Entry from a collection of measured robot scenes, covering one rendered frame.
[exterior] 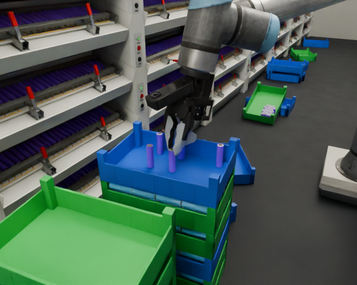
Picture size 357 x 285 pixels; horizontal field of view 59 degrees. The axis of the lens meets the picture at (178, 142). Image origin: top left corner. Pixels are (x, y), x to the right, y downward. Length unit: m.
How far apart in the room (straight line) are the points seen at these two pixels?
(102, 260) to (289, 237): 0.82
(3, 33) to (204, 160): 0.62
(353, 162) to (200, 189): 0.93
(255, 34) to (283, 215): 0.81
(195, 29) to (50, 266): 0.54
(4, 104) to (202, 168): 0.57
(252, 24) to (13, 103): 0.67
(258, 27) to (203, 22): 0.13
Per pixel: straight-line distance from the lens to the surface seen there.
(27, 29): 1.02
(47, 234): 0.70
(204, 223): 0.75
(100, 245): 0.65
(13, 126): 0.97
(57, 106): 1.05
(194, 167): 0.84
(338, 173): 1.51
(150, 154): 0.82
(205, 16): 0.72
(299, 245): 1.27
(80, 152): 1.17
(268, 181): 1.54
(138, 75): 1.30
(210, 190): 0.69
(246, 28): 0.75
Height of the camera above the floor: 0.86
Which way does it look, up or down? 28 degrees down
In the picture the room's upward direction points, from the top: straight up
